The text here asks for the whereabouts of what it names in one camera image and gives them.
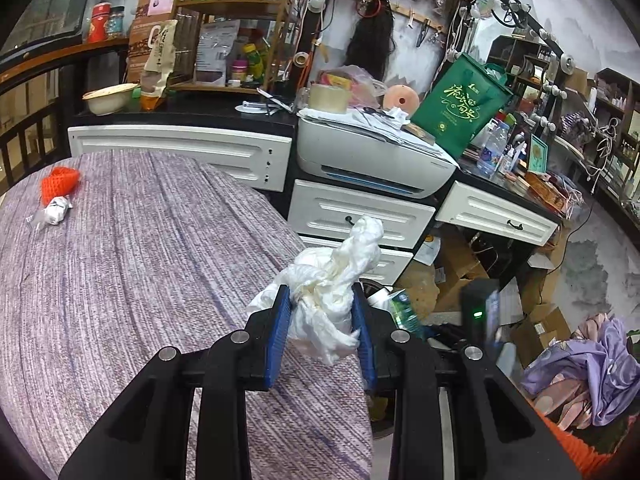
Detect white printer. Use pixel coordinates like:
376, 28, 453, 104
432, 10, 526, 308
296, 110, 460, 198

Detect white tissue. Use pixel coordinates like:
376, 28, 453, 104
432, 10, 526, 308
246, 215, 385, 367

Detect white brown snack bag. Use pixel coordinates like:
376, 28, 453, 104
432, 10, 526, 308
140, 20, 178, 111

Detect small white wrapper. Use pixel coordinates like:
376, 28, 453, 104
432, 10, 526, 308
27, 195, 73, 231

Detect plastic water bottle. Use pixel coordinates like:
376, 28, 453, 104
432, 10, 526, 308
477, 122, 511, 177

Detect tape roll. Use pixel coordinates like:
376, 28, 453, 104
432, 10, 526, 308
307, 84, 351, 113

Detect pink round sponge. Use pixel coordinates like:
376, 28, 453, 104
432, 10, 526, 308
384, 84, 418, 116

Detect cream bowl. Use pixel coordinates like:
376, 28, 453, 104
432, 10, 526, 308
82, 82, 140, 116

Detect purple floral cloth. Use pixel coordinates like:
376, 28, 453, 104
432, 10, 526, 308
520, 312, 640, 431

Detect green tote bag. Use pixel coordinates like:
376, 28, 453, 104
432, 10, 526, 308
410, 52, 516, 158

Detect person's orange clothing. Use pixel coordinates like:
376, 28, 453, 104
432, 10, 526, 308
537, 405, 613, 480

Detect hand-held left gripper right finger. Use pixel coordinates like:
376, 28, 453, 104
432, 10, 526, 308
350, 282, 583, 480

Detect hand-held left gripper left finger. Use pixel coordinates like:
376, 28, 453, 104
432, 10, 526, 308
59, 284, 292, 480

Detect green framed picture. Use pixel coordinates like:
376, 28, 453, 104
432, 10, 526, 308
527, 134, 551, 173

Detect wooden shelf rack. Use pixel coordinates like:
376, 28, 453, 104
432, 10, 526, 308
170, 0, 293, 93

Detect clear pouch dark contents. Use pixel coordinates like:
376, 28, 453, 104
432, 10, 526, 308
194, 21, 240, 86

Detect dark wooden railing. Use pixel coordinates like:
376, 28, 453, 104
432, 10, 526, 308
0, 37, 131, 196

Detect cardboard box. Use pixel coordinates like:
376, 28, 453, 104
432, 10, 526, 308
435, 232, 488, 291
510, 305, 571, 366

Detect black wig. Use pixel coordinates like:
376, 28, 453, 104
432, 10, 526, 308
345, 10, 396, 81

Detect white cabinet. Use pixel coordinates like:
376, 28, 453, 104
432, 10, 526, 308
67, 125, 293, 192

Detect yellow green bottle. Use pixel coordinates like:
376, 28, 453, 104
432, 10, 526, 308
244, 42, 263, 81

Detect dark wooden shelf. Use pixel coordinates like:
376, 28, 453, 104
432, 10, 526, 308
595, 67, 640, 211

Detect orange foam fruit net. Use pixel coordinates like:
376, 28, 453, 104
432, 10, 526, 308
41, 167, 81, 206

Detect brown coffee box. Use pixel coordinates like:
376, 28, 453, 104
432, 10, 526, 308
127, 19, 166, 83

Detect red canister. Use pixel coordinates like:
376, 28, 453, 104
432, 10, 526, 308
89, 2, 112, 43

